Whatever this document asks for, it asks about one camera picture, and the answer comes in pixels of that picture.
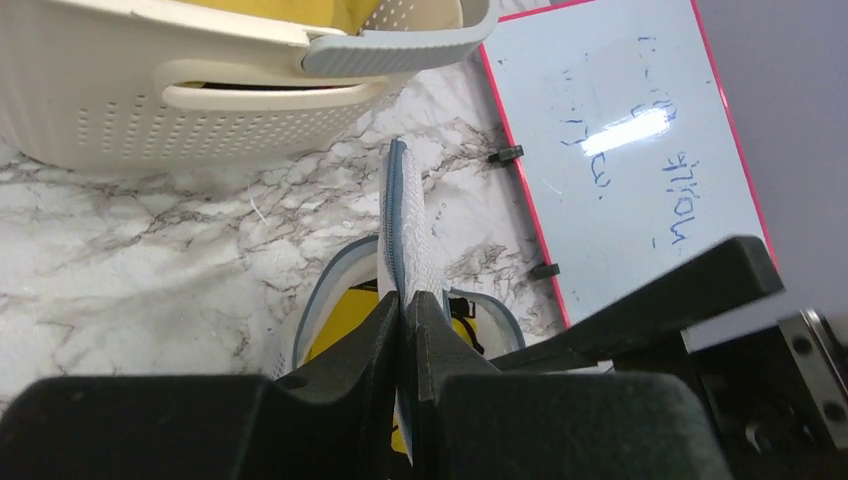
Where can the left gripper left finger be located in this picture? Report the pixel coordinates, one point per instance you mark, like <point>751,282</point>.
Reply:
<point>329,419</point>

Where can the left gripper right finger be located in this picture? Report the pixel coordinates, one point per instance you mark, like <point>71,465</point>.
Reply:
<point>465,419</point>

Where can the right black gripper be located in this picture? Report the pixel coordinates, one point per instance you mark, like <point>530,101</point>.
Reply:
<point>777,397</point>

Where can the yellow bra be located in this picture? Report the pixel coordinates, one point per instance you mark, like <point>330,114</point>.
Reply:
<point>346,314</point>

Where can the cream laundry basket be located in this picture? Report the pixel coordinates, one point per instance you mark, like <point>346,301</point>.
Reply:
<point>146,85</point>

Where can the pink framed whiteboard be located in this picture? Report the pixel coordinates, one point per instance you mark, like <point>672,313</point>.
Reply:
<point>631,161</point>

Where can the yellow garment in basket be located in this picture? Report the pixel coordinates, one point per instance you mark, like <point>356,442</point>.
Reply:
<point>346,15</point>

